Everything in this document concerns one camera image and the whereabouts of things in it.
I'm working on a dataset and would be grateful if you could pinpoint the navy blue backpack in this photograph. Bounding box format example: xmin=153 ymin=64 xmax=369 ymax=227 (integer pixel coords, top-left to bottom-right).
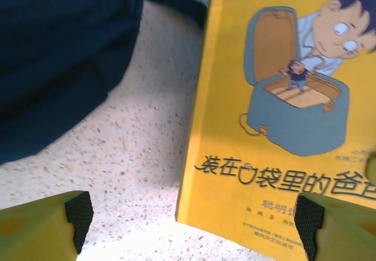
xmin=0 ymin=0 xmax=210 ymax=165

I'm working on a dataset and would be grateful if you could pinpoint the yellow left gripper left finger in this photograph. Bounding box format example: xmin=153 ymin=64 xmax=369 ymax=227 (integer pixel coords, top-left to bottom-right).
xmin=0 ymin=190 xmax=94 ymax=261

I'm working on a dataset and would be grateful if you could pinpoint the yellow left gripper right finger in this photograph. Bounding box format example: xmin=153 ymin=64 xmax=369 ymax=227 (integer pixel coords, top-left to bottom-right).
xmin=294 ymin=192 xmax=376 ymax=261

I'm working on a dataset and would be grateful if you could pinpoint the yellow cartoon cover book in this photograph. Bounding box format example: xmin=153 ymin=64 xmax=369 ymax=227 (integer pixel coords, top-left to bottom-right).
xmin=175 ymin=0 xmax=376 ymax=261

